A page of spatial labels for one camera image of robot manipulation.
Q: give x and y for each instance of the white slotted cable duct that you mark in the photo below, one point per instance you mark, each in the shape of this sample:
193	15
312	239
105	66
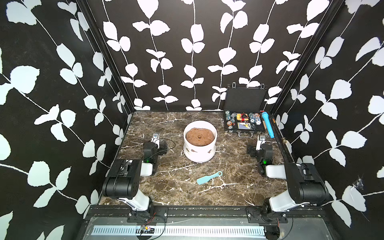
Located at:
183	231

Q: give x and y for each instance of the small circuit board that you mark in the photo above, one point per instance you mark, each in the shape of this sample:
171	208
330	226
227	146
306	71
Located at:
147	230

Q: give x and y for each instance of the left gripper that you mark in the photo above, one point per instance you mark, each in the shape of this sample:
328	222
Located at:
160	144

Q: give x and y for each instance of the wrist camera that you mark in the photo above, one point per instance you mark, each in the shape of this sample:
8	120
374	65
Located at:
155	138
261	140

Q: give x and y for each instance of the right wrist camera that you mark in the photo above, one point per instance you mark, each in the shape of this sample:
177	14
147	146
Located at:
261	140

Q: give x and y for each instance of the black mounting rail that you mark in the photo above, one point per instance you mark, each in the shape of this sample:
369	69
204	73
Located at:
252	215

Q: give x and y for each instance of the brown mud in pot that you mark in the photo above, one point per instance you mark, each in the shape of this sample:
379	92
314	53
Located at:
200	137

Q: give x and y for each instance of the playing card deck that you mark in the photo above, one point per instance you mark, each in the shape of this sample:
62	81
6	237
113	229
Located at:
244	126

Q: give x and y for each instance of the white ceramic pot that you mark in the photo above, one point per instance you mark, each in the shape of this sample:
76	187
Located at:
200	154

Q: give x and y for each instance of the black open case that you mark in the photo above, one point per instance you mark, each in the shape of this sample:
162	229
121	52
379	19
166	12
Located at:
244	105

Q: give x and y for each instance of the teal scrub brush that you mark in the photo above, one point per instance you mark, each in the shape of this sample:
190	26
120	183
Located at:
206	179

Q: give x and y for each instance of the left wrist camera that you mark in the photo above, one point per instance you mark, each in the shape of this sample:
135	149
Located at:
155	138

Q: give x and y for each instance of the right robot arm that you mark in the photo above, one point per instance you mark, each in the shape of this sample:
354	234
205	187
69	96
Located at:
304	184

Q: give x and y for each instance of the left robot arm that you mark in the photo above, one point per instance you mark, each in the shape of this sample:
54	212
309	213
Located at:
123	180

